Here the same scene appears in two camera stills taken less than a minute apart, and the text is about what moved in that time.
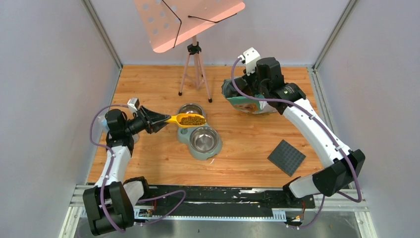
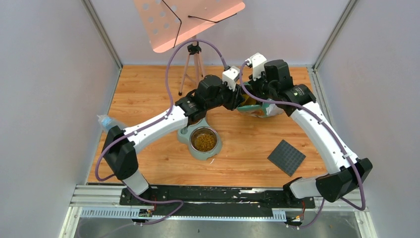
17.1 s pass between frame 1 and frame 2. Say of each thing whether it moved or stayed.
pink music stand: stayed
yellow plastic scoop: moved
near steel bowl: stayed
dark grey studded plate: stayed
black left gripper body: moved
